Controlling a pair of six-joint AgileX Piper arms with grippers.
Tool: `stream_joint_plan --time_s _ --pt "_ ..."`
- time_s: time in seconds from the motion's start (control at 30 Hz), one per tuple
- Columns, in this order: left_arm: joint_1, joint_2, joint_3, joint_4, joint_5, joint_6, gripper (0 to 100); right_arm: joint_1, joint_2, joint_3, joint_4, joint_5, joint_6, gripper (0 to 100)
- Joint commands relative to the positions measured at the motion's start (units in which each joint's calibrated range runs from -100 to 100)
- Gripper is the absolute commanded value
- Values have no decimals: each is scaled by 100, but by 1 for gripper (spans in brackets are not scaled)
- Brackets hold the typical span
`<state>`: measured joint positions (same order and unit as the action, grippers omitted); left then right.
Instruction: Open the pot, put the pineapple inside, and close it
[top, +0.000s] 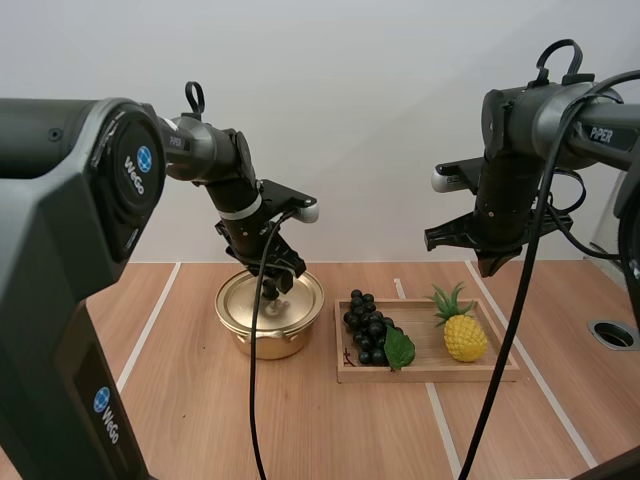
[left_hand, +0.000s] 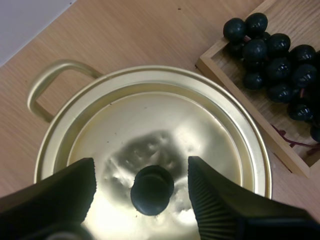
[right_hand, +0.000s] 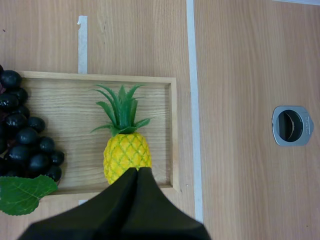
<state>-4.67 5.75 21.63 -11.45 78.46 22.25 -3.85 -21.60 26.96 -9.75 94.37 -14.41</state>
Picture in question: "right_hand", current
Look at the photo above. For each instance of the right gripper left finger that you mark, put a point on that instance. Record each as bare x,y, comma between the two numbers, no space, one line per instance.
95,215

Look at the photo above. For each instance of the shallow wooden tray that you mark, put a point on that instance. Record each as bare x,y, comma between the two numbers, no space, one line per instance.
100,112

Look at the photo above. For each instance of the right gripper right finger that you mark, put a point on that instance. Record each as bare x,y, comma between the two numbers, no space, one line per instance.
160,217

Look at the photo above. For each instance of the bunch of dark toy grapes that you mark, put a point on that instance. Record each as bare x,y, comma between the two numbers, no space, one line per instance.
23,147

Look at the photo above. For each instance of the yellow toy pineapple green crown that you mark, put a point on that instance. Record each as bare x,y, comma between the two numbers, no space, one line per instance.
126,150

